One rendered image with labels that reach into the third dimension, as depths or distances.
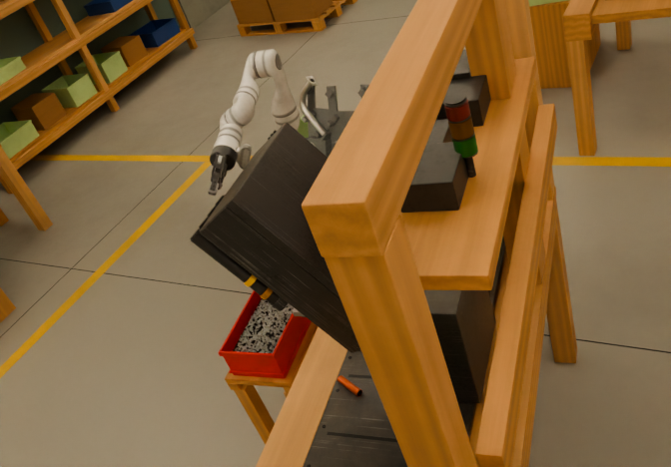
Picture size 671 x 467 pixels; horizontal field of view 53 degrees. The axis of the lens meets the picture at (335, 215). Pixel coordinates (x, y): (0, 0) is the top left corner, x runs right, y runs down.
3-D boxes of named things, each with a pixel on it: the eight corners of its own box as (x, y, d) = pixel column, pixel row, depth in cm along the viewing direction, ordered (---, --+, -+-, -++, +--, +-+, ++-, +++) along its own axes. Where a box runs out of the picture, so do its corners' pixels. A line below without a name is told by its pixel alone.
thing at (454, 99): (445, 124, 142) (440, 106, 140) (449, 112, 146) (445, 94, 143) (468, 122, 140) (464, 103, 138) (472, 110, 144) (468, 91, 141)
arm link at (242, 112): (236, 107, 201) (249, 82, 211) (218, 121, 206) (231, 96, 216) (253, 123, 204) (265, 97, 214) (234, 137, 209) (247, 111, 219)
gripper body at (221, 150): (211, 160, 200) (204, 182, 194) (213, 139, 194) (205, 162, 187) (236, 166, 201) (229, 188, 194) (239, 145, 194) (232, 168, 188)
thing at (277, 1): (241, 37, 799) (226, 1, 774) (279, 8, 848) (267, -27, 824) (321, 31, 729) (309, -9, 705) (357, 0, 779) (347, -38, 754)
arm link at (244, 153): (251, 149, 194) (255, 135, 198) (213, 140, 193) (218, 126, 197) (248, 171, 201) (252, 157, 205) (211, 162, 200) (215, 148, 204)
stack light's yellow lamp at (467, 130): (449, 143, 145) (445, 124, 142) (453, 130, 148) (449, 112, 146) (472, 140, 142) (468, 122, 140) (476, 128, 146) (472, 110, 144)
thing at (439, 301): (414, 399, 187) (383, 312, 168) (436, 319, 209) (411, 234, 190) (480, 404, 179) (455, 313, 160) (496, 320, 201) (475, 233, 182)
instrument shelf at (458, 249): (367, 290, 136) (362, 275, 134) (450, 80, 201) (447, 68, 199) (492, 291, 126) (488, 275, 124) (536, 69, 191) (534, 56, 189)
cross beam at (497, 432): (482, 481, 130) (474, 453, 125) (541, 128, 224) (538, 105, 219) (509, 484, 128) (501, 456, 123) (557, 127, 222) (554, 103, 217)
